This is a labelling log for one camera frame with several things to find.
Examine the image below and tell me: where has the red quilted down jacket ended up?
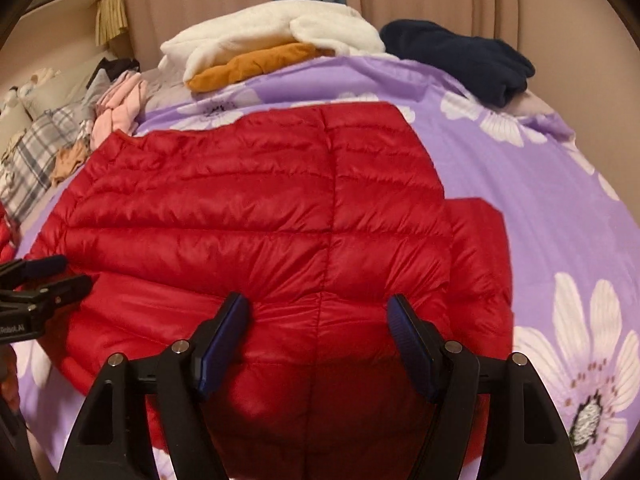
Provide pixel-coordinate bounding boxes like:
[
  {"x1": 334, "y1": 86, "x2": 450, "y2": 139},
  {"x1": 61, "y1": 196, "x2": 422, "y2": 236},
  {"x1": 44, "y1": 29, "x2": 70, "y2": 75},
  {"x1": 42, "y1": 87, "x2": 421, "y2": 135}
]
[{"x1": 29, "y1": 102, "x2": 513, "y2": 479}]

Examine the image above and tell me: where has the person's left hand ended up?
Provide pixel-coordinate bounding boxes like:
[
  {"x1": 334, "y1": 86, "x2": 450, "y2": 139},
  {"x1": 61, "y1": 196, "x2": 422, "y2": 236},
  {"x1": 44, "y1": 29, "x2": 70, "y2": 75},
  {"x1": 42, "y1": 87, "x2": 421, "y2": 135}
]
[{"x1": 1, "y1": 344, "x2": 21, "y2": 413}]

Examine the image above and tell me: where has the plaid grey white cloth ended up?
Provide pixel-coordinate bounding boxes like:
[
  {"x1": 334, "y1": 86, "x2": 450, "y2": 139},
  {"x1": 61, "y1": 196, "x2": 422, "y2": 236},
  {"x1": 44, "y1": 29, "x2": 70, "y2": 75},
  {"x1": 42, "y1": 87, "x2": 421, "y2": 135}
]
[{"x1": 1, "y1": 103, "x2": 96, "y2": 224}]

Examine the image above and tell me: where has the tan small garment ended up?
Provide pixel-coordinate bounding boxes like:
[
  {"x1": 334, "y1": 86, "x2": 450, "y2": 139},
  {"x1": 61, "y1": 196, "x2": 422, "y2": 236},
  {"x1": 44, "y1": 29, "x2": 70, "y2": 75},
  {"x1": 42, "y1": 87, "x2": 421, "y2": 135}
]
[{"x1": 51, "y1": 139, "x2": 91, "y2": 186}]

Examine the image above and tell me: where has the purple floral bed sheet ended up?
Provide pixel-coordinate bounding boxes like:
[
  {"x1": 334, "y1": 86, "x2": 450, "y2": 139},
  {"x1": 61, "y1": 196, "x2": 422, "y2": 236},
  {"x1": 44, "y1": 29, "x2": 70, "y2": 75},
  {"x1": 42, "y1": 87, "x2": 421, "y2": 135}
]
[{"x1": 16, "y1": 58, "x2": 639, "y2": 479}]

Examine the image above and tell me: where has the pink folded garment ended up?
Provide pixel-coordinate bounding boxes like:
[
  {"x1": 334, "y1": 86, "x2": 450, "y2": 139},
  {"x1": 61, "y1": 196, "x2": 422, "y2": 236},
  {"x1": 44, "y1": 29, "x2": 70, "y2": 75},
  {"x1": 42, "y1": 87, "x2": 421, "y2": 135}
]
[{"x1": 90, "y1": 70, "x2": 148, "y2": 151}]

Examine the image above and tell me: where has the black garment by pillow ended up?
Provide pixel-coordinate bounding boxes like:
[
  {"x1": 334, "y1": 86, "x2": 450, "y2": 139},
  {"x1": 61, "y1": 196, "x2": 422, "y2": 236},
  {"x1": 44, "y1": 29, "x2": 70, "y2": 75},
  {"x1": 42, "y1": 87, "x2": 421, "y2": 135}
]
[{"x1": 86, "y1": 58, "x2": 140, "y2": 88}]

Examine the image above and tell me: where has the orange folded garment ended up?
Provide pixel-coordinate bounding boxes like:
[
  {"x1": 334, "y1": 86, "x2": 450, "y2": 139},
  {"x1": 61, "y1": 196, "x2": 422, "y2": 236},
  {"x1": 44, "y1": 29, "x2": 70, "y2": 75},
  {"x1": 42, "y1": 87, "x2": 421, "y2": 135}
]
[{"x1": 186, "y1": 42, "x2": 335, "y2": 93}]

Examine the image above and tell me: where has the white fleece garment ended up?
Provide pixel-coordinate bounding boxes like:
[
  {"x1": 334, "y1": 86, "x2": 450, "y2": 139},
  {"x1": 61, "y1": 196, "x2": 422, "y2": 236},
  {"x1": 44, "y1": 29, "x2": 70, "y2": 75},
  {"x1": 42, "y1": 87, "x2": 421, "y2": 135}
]
[{"x1": 157, "y1": 0, "x2": 386, "y2": 81}]

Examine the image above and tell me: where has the navy blue folded garment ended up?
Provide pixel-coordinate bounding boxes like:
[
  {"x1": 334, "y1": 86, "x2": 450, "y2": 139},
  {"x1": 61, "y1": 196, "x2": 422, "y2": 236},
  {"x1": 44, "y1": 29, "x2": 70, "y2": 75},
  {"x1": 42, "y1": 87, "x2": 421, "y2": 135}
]
[{"x1": 380, "y1": 20, "x2": 536, "y2": 108}]

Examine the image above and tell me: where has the beige curtain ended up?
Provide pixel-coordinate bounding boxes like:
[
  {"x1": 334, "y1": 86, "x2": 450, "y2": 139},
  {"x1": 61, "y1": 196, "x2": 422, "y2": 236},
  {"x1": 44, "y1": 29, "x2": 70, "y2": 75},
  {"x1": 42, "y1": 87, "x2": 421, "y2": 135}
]
[{"x1": 125, "y1": 0, "x2": 639, "y2": 210}]

